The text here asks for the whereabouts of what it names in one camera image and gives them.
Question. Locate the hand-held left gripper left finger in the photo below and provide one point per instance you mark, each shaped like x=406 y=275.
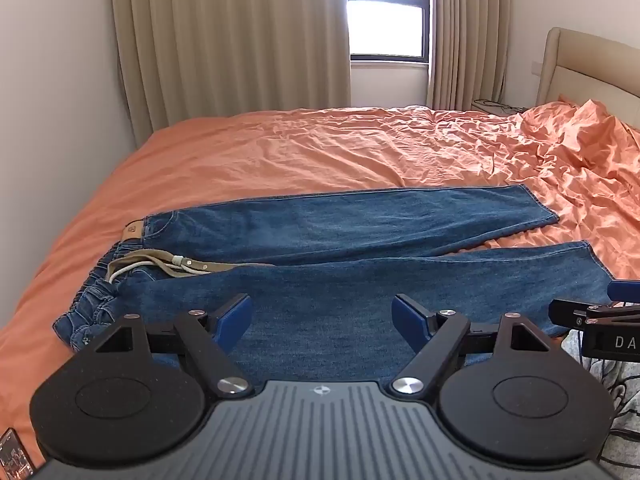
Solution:
x=239 y=317

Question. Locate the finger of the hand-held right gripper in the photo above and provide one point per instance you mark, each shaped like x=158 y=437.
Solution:
x=625 y=291
x=570 y=312

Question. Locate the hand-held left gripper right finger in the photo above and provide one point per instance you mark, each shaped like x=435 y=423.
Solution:
x=407 y=321

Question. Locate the blue denim pants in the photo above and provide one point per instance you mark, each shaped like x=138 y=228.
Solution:
x=325 y=220

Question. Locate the person's printed white clothing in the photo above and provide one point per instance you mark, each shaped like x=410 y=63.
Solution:
x=622 y=410

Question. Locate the orange bed sheet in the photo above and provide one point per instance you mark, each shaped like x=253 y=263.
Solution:
x=300 y=145

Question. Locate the white nightstand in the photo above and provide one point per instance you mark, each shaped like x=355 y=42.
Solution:
x=487 y=106

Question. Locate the beige padded headboard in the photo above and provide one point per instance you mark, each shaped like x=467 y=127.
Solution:
x=580 y=65

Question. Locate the smartphone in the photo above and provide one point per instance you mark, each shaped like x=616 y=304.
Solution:
x=12 y=455

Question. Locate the wide beige curtain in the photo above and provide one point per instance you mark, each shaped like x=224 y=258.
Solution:
x=225 y=35

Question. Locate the narrow beige curtain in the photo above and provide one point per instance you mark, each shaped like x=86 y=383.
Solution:
x=465 y=30

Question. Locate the dark-framed window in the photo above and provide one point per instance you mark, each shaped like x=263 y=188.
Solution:
x=385 y=25

